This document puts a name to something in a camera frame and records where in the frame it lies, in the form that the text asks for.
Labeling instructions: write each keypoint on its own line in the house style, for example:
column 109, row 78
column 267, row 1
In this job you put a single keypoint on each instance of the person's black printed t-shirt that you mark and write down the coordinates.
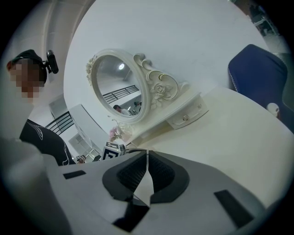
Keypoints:
column 46, row 142

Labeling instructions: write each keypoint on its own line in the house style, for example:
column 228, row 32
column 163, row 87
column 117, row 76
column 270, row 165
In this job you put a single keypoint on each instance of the white ornate oval mirror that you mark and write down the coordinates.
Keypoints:
column 119, row 91

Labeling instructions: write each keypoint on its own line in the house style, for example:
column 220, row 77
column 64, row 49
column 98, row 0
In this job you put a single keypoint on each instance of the cream vanity dressing table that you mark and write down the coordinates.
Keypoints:
column 218, row 142

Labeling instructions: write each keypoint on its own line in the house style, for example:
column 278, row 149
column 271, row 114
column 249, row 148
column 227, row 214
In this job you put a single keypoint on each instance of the closed white small drawer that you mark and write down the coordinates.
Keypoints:
column 188, row 114

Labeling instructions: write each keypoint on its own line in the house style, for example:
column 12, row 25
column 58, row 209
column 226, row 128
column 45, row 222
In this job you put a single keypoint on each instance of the person's head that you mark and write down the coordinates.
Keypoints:
column 27, row 78

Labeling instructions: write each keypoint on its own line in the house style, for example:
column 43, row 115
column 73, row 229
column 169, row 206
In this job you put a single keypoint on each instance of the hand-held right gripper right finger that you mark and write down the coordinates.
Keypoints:
column 195, row 183

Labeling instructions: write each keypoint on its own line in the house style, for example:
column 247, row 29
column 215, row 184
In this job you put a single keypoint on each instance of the dark blue chair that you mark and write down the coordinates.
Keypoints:
column 257, row 68

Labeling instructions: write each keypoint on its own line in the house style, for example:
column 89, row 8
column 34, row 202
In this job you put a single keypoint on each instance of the black metal railing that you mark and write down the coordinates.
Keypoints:
column 59, row 122

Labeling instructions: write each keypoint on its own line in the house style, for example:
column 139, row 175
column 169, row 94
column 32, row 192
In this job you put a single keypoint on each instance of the pink flower bouquet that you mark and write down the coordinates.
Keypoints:
column 114, row 134

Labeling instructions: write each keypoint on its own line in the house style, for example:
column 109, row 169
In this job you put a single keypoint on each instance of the black head-mounted camera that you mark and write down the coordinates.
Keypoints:
column 52, row 62

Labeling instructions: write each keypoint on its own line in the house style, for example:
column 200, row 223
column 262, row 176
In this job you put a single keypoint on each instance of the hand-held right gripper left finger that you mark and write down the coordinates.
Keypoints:
column 92, row 190

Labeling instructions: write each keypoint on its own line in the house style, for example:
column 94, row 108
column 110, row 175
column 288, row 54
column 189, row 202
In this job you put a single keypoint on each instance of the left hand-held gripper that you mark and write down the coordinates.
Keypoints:
column 110, row 153

